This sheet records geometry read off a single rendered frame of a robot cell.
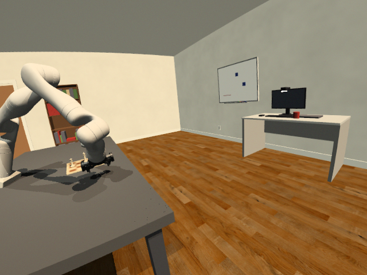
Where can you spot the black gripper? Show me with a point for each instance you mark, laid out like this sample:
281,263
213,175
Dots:
88,165

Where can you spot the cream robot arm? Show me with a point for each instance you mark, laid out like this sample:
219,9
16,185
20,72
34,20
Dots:
41,82

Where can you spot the brown and cream chessboard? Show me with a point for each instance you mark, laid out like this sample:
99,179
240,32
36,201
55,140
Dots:
74,169

